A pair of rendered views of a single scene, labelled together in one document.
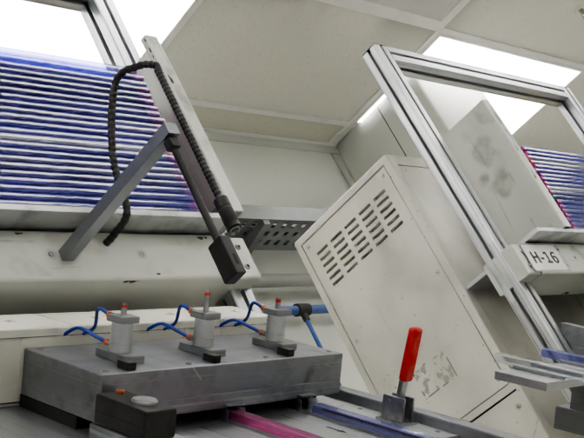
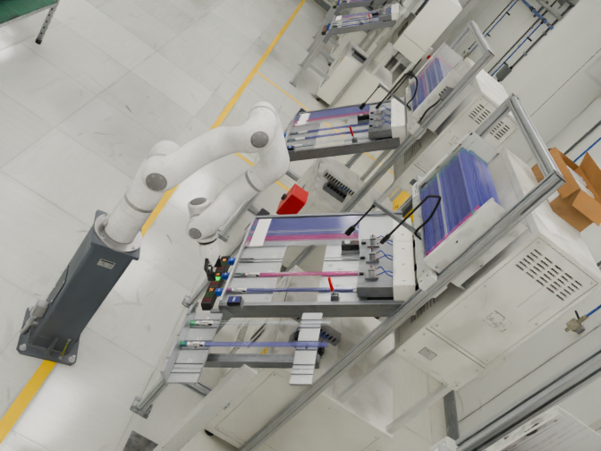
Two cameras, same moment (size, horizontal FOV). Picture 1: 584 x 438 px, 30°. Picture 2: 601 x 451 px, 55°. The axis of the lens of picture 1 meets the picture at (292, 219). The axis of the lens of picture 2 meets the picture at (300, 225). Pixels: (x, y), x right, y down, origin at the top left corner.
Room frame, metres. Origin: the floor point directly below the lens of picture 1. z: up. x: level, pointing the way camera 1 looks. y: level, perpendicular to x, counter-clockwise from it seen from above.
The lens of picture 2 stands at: (2.15, -1.64, 2.20)
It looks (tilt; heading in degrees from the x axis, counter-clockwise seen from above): 29 degrees down; 129
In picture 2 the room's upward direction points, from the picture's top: 42 degrees clockwise
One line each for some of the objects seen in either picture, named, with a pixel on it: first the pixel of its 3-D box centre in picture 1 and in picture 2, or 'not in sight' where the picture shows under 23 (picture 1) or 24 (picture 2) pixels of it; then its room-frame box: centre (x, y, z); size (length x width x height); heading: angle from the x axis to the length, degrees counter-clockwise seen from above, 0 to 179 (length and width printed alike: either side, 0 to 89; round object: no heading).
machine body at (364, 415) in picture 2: not in sight; (301, 378); (1.13, 0.43, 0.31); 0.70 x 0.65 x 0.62; 143
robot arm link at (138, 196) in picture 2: not in sight; (156, 173); (0.66, -0.61, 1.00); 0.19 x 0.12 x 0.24; 152
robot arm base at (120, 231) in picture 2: not in sight; (128, 217); (0.69, -0.63, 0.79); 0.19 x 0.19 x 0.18
